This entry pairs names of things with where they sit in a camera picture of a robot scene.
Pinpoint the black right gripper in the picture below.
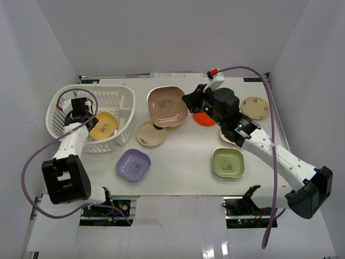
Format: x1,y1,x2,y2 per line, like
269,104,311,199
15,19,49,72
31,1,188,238
182,84,225,127

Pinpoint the brown square panda plate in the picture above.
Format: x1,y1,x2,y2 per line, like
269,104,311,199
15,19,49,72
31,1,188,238
147,86,189,128

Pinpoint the purple square panda plate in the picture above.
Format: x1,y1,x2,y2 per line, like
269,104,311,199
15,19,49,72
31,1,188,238
115,149,151,182

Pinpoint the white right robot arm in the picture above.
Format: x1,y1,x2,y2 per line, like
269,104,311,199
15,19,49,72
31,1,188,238
182,84,333,219

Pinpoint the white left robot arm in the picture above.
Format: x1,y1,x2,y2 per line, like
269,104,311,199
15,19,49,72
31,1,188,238
42,97,114,215

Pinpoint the yellow square plate in bin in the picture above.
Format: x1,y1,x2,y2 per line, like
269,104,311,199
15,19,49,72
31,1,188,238
89,112,118,141

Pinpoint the white plastic basket bin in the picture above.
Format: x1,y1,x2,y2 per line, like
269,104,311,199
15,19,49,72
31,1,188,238
45,84,135,154

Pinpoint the orange round plate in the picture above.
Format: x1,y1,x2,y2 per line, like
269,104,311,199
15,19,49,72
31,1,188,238
193,112,216,126

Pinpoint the cream square panda plate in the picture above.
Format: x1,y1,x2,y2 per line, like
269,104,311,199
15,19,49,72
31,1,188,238
219,131,232,144

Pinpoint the cream round flower plate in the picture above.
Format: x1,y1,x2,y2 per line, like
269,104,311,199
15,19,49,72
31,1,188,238
136,121,167,147

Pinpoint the cream round plate far right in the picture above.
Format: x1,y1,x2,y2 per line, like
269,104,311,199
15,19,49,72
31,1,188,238
240,97,270,120

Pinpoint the green square panda plate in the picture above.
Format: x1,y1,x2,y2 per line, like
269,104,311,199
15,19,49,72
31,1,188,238
212,147,245,178

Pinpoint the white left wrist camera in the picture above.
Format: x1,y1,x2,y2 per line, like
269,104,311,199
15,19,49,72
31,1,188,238
56,99,73,113

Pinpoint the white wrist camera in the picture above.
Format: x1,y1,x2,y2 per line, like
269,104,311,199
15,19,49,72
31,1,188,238
56,99,73,113
203,69,225,92

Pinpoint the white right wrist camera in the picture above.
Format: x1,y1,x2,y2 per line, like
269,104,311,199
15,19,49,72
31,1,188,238
203,69,225,92

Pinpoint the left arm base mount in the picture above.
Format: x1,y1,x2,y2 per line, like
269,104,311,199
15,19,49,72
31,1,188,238
81,199,131,218

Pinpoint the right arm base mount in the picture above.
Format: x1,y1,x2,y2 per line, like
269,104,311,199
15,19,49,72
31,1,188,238
222,185,271,229

